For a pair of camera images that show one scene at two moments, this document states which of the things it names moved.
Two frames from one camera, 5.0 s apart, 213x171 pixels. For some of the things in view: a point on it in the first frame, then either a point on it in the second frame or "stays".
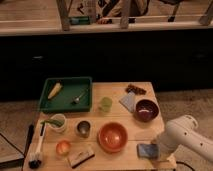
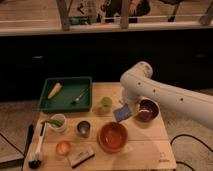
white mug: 58,128 stays
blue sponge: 148,150 → 122,113
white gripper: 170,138 → 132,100
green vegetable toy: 52,122 stays
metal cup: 83,128 stays
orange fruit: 63,147 stays
